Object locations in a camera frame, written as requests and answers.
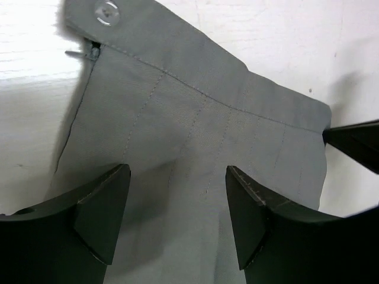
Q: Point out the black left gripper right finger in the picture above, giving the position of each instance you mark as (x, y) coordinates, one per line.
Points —
(280, 241)

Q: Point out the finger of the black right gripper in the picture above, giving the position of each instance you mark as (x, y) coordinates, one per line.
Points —
(358, 141)

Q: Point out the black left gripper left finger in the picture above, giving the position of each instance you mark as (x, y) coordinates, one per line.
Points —
(67, 239)

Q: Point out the grey pleated skirt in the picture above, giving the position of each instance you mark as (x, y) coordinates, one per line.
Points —
(178, 109)

